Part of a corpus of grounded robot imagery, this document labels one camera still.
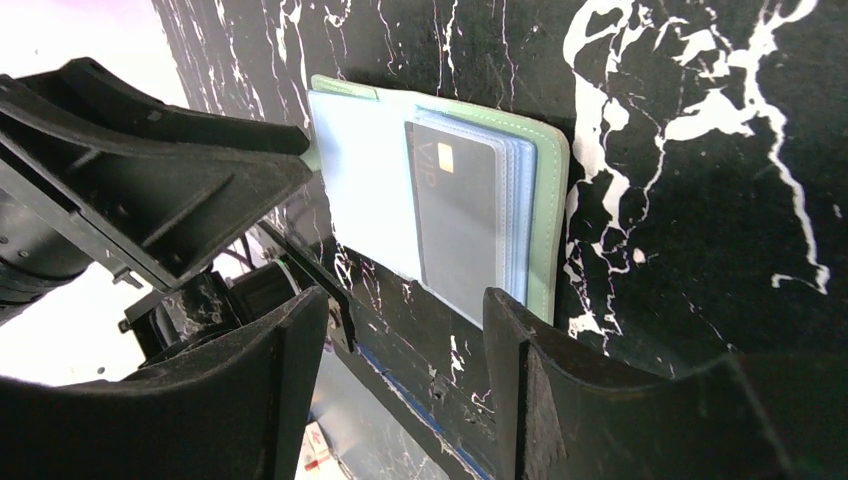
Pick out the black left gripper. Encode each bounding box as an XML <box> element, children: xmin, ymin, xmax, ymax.
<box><xmin>1</xmin><ymin>58</ymin><xmax>312</xmax><ymax>371</ymax></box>

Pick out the dark grey VIP card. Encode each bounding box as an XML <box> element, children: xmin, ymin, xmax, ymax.
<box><xmin>405</xmin><ymin>122</ymin><xmax>499</xmax><ymax>323</ymax></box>

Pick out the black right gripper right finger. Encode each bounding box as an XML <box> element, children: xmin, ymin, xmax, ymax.
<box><xmin>483</xmin><ymin>287</ymin><xmax>847</xmax><ymax>479</ymax></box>

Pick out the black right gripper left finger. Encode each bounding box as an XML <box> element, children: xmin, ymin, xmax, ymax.
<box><xmin>1</xmin><ymin>287</ymin><xmax>328</xmax><ymax>479</ymax></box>

